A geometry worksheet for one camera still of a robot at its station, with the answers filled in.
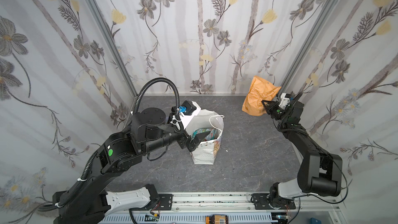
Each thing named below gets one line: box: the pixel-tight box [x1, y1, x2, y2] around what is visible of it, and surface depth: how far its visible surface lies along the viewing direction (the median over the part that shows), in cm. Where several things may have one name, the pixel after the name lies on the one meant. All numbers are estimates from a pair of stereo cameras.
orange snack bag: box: [242, 75, 282, 117], surface depth 86 cm
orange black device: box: [205, 214, 230, 224], surface depth 68 cm
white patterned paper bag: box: [185, 108, 225, 165], surface depth 80 cm
